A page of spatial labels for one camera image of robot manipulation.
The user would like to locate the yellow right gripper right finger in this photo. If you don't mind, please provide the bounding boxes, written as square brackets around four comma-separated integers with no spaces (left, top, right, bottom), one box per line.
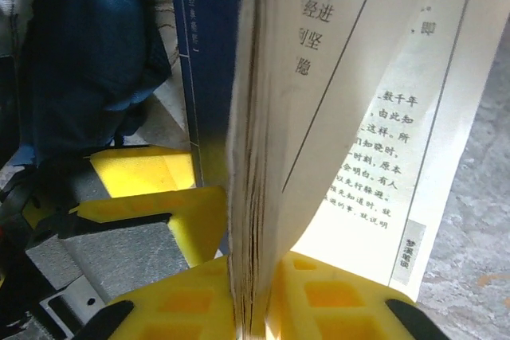
[265,251,451,340]

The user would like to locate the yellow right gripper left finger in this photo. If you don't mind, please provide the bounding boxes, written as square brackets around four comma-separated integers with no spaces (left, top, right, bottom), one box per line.
[81,254,240,340]

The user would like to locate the navy book narrow yellow strip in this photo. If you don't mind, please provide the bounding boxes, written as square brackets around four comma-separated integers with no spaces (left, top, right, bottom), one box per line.
[167,0,510,340]

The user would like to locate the navy blue student backpack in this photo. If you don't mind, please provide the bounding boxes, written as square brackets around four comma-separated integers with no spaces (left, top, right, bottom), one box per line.
[0,0,188,205]

